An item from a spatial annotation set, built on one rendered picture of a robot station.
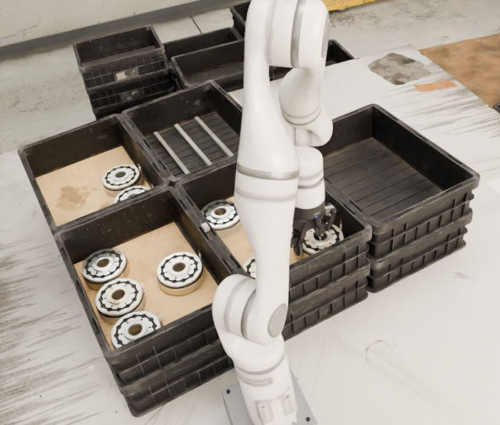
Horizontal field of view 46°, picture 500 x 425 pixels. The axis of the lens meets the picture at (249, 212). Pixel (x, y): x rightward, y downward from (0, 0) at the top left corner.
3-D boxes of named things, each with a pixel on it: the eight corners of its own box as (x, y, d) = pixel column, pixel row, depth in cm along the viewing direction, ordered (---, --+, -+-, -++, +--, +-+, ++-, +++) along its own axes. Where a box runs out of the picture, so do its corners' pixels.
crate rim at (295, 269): (375, 237, 126) (375, 229, 124) (252, 298, 117) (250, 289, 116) (279, 147, 153) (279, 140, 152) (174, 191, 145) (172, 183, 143)
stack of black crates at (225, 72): (262, 118, 304) (253, 35, 274) (283, 149, 282) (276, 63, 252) (186, 139, 297) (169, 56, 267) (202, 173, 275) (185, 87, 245)
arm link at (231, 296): (199, 298, 91) (221, 366, 102) (250, 319, 86) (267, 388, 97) (233, 259, 96) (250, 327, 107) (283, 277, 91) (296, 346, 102)
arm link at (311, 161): (277, 188, 116) (322, 188, 115) (271, 122, 106) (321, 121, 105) (280, 166, 121) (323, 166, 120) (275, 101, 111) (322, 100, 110)
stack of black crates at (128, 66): (169, 101, 326) (151, 24, 296) (182, 129, 304) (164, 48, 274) (97, 121, 319) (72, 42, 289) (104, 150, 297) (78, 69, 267)
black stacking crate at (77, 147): (180, 220, 151) (171, 185, 144) (67, 267, 142) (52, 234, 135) (128, 146, 178) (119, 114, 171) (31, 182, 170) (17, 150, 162)
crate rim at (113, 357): (252, 298, 117) (250, 289, 116) (109, 368, 108) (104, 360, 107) (174, 191, 145) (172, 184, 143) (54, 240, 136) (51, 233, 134)
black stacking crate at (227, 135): (281, 176, 160) (278, 142, 152) (181, 219, 151) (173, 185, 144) (217, 112, 187) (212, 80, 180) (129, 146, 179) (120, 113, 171)
